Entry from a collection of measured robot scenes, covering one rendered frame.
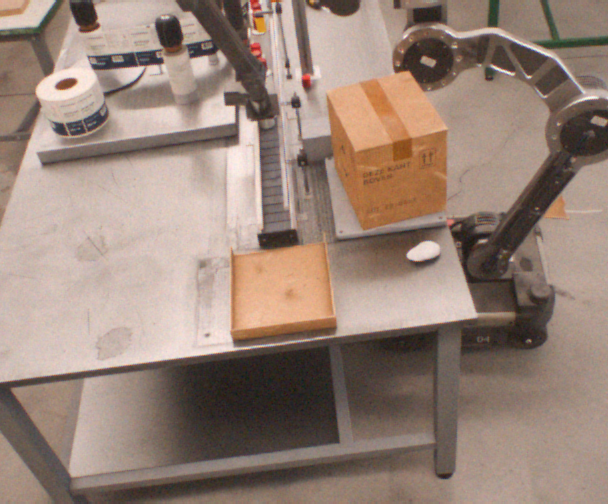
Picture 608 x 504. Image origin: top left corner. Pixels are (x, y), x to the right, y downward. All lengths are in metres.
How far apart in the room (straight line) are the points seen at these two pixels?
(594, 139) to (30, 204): 1.72
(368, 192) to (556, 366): 1.16
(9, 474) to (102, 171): 1.13
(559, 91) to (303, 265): 0.88
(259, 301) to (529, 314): 1.07
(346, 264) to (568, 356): 1.14
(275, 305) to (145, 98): 1.09
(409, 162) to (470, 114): 2.03
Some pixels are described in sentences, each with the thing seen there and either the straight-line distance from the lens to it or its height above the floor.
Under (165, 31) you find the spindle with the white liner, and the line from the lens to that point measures 2.45.
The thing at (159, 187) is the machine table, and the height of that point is 0.83.
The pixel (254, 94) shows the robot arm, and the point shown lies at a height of 1.12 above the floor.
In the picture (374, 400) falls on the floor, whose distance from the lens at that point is 2.66.
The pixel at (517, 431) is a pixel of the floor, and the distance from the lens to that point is 2.61.
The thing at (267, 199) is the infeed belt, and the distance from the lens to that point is 2.09.
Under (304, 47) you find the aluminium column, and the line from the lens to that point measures 2.64.
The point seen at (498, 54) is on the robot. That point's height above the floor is 1.13.
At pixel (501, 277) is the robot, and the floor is 0.26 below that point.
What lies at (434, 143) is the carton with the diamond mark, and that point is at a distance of 1.88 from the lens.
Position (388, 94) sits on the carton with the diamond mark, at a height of 1.12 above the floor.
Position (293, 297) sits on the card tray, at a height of 0.83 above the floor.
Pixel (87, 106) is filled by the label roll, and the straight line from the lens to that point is 2.53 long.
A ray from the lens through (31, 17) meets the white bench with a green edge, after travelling 3.73.
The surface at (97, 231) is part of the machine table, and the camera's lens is 2.23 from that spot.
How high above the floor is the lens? 2.20
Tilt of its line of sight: 44 degrees down
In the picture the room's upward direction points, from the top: 10 degrees counter-clockwise
